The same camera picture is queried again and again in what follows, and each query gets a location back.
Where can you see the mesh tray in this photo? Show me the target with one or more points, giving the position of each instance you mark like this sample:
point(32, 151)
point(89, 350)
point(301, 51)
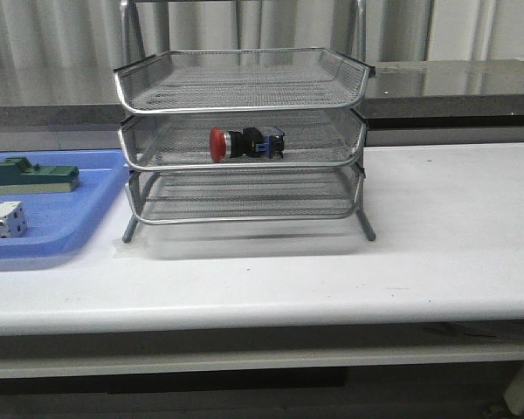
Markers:
point(241, 81)
point(266, 195)
point(320, 138)

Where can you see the red emergency stop button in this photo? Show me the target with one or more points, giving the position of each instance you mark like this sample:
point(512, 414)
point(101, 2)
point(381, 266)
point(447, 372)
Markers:
point(253, 142)

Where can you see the grey stone counter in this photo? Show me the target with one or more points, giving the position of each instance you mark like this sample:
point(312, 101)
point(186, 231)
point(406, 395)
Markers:
point(406, 103)

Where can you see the blue plastic tray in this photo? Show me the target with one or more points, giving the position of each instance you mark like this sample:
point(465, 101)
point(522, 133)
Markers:
point(59, 224)

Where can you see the green electrical component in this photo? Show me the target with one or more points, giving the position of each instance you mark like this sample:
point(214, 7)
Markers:
point(19, 176)

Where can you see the white circuit breaker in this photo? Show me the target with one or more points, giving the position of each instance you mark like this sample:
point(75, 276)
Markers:
point(12, 219)

